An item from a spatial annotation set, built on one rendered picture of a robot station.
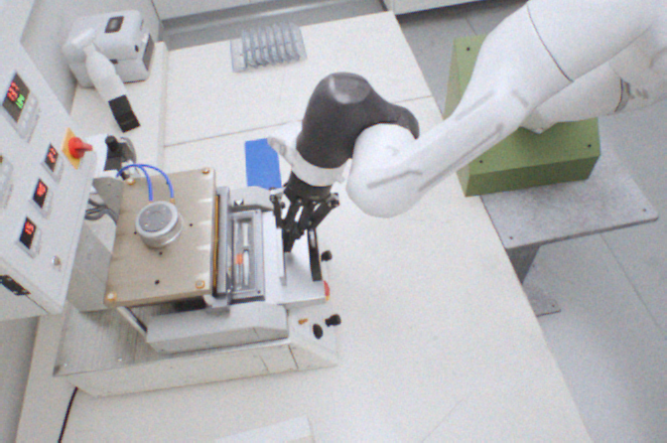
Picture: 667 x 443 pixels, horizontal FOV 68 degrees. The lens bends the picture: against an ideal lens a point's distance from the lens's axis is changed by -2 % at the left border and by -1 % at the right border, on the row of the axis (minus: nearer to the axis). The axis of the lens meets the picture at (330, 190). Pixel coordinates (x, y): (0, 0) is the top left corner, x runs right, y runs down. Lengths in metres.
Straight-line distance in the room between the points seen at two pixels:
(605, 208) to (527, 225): 0.21
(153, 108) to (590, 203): 1.31
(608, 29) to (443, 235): 0.79
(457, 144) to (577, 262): 1.67
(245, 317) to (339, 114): 0.44
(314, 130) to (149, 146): 0.93
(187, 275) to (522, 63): 0.61
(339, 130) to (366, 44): 1.17
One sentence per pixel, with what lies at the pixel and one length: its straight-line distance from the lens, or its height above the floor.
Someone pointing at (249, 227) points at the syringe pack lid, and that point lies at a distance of 1.03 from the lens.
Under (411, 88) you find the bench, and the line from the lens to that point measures 1.66.
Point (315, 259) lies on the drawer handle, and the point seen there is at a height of 1.01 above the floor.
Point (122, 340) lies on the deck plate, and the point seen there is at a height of 0.93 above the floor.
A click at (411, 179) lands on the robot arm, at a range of 0.65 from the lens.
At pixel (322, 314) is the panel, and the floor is 0.80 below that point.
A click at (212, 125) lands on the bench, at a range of 1.63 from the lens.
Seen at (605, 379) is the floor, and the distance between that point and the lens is 2.07.
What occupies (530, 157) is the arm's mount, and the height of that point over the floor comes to 0.86.
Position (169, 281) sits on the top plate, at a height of 1.11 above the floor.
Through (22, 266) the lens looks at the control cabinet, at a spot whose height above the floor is 1.27.
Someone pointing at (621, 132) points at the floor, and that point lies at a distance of 2.80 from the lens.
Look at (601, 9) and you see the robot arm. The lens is 0.62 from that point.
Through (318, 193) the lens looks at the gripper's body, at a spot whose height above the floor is 1.20.
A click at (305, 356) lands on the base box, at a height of 0.84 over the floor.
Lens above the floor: 1.84
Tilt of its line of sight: 52 degrees down
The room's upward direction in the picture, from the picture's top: 8 degrees counter-clockwise
